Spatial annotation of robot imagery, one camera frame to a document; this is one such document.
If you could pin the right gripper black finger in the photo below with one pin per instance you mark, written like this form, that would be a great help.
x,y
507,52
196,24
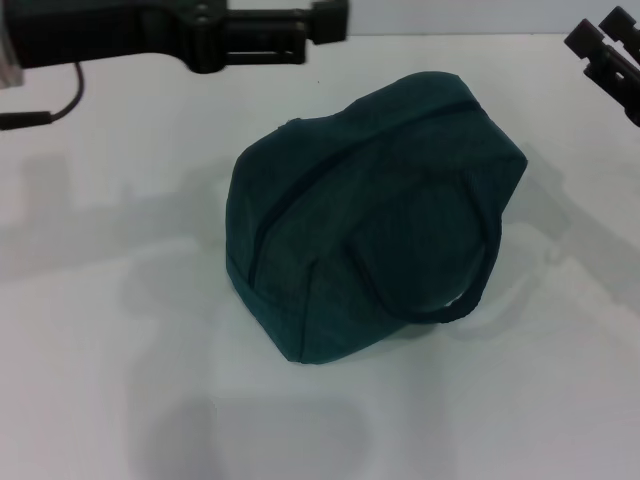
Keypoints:
x,y
600,55
622,27

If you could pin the dark teal insulated lunch bag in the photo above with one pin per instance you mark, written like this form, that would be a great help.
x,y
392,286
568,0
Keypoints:
x,y
375,225

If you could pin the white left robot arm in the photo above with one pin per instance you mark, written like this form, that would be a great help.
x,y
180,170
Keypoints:
x,y
9,45

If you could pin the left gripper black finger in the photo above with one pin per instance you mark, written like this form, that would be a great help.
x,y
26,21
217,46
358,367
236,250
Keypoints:
x,y
300,17
270,45

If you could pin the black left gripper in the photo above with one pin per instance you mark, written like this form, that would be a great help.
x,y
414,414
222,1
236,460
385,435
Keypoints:
x,y
110,30

